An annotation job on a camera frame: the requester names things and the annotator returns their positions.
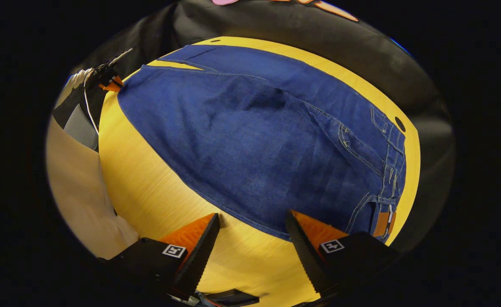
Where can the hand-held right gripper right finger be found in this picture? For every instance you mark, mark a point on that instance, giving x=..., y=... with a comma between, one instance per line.
x=305, y=256

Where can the black backdrop cloth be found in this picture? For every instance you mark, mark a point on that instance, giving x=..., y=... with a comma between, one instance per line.
x=361, y=47

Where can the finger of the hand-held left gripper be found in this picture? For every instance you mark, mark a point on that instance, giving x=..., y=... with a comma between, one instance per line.
x=113, y=85

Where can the grey and black object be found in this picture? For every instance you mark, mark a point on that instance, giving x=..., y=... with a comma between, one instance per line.
x=82, y=123

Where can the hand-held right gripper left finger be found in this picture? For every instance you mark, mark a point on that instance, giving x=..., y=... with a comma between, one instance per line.
x=199, y=251

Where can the blue denim jeans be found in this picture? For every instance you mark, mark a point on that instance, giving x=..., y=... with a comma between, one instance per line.
x=250, y=145

